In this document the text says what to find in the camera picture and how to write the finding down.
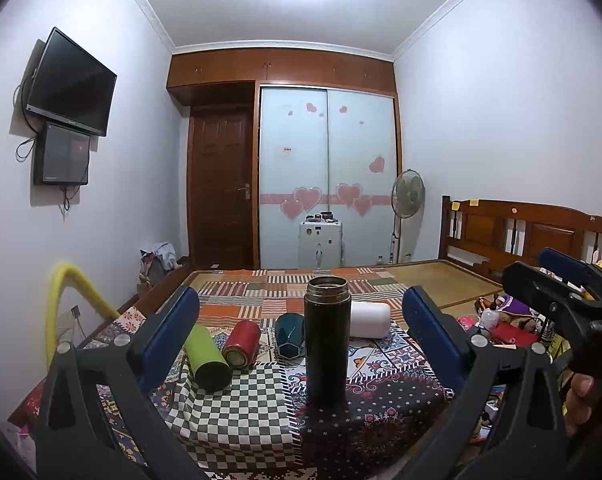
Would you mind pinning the green cup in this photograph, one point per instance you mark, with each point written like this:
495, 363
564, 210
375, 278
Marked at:
207, 360

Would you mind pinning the bamboo bed mat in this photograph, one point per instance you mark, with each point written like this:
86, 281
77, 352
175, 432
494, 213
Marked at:
446, 287

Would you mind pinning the standing fan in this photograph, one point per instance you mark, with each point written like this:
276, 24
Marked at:
408, 192

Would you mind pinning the wall power socket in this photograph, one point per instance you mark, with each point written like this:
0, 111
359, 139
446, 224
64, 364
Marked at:
76, 311

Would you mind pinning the patchwork blanket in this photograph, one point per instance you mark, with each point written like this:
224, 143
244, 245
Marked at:
371, 405

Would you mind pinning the yellow foam tube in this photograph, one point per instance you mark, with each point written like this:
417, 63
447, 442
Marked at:
81, 285

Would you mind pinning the red box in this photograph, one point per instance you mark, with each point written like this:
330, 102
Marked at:
513, 335

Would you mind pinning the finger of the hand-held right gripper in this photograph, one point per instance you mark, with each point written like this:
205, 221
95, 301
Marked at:
541, 287
566, 267

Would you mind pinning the person's right hand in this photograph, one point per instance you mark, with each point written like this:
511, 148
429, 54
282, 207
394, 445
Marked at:
580, 400

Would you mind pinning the small black monitor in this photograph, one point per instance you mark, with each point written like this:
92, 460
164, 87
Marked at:
62, 154

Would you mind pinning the bag with clothes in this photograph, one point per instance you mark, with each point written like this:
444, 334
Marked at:
157, 267

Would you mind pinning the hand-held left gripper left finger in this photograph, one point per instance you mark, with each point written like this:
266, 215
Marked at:
172, 337

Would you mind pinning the wooden wardrobe with sliding doors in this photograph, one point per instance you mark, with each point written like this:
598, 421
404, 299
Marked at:
326, 160

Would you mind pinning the wall-mounted black television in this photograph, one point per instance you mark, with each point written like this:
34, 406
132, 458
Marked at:
71, 82

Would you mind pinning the brown wooden door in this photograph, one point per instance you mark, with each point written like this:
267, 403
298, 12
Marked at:
221, 185

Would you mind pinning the teal faceted cup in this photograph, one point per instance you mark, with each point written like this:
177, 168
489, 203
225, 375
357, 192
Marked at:
288, 335

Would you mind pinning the white plastic bottle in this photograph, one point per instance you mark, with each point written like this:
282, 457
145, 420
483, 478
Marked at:
490, 324

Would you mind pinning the white box appliance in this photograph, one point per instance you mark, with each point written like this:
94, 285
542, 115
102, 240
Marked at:
320, 250

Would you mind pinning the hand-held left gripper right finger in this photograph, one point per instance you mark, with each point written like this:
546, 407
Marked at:
431, 342

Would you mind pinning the wooden bed headboard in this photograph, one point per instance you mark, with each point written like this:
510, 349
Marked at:
526, 230

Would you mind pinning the black thermos cup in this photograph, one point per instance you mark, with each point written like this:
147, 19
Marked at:
327, 340

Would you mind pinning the white cup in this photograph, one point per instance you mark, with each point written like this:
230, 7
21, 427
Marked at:
371, 320

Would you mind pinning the red cup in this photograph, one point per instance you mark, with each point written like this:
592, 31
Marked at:
242, 342

